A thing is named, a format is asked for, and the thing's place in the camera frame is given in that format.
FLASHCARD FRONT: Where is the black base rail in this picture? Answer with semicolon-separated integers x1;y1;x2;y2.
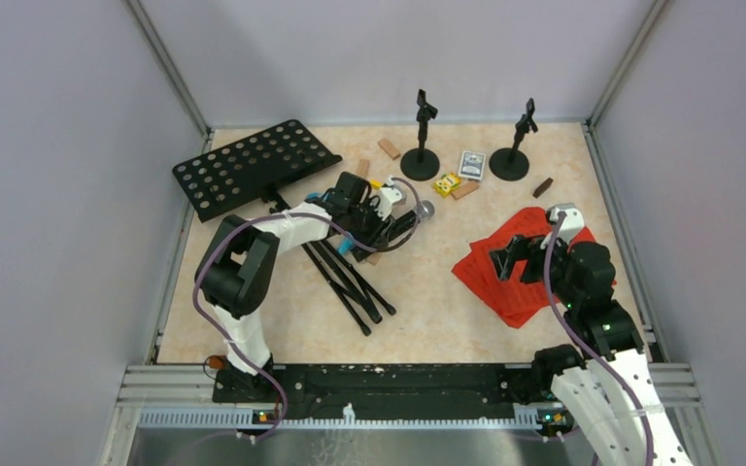
244;362;595;426

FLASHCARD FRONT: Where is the light wooden block front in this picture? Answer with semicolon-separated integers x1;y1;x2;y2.
366;253;382;265

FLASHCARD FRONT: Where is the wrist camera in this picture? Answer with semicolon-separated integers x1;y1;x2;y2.
540;203;586;250
369;177;405;220

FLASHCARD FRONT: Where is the black silver-head microphone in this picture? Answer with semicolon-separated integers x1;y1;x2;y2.
357;200;435;251

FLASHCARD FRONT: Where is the dark brown wooden block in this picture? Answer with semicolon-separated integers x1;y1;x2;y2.
532;178;554;199

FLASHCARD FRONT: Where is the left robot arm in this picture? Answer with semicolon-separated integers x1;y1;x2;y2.
192;172;433;402

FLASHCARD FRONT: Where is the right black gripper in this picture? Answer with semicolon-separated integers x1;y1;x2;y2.
489;227;580;307

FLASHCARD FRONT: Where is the black music stand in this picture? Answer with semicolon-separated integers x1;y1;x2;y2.
172;117;397;337

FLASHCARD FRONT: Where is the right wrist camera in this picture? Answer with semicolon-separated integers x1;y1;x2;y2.
540;203;586;250

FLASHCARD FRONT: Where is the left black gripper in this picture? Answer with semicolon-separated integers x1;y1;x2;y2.
347;197;395;252

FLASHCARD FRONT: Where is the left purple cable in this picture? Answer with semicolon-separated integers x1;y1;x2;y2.
191;176;424;445

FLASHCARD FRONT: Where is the light wooden block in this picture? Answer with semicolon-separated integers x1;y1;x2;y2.
366;253;382;265
377;138;402;160
355;159;370;179

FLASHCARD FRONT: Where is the yellow toy block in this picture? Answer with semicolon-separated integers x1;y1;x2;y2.
432;172;461;198

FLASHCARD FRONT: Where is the blue toy microphone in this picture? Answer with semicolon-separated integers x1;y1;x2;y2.
337;238;355;256

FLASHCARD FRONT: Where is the black round-base microphone stand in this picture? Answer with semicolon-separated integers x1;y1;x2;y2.
400;88;440;182

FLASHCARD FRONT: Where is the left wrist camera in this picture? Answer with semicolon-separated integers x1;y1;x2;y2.
369;177;405;220

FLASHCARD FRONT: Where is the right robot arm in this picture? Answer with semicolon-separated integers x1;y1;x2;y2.
489;235;692;465

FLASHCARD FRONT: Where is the red sheet music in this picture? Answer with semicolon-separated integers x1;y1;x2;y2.
452;204;624;328

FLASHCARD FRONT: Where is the light wooden block back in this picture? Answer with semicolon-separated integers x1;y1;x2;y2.
377;138;402;160

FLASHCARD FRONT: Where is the light wooden block middle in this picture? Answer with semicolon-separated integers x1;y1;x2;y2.
355;159;370;179

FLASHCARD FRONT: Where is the blue playing card box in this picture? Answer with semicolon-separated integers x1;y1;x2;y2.
458;150;487;182

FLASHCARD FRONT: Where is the wooden block near card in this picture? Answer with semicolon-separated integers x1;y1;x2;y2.
451;181;481;200

